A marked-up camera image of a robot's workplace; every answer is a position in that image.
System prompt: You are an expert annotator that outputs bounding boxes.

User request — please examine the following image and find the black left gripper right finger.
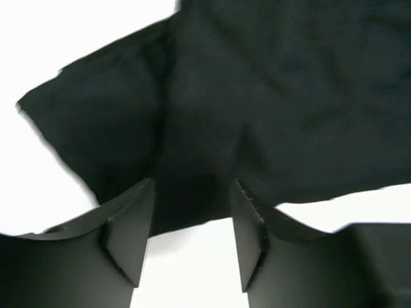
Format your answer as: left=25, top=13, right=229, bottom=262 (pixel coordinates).
left=230, top=181, right=410, bottom=308

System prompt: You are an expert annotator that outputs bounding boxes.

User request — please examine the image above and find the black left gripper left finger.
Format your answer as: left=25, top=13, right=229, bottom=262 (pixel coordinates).
left=1, top=178, right=155, bottom=308

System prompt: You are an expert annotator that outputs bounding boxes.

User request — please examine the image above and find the black pleated skirt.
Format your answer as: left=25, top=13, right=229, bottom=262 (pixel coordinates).
left=18, top=1, right=410, bottom=235

